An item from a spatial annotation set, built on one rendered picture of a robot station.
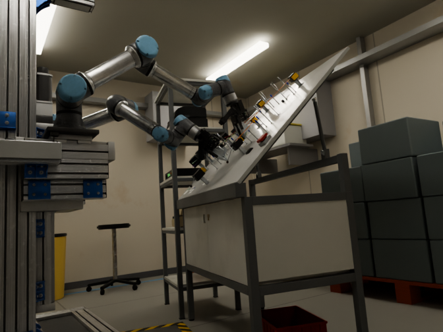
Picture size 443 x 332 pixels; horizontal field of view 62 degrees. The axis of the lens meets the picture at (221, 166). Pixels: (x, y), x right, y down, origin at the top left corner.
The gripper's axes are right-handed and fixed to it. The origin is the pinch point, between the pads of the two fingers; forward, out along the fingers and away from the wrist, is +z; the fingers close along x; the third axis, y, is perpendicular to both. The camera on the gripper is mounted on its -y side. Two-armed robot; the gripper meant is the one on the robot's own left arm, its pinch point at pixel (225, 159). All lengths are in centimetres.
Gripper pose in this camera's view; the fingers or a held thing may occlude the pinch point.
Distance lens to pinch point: 198.3
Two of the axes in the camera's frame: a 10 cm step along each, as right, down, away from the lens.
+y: 4.7, -7.5, -4.6
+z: 7.8, 6.0, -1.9
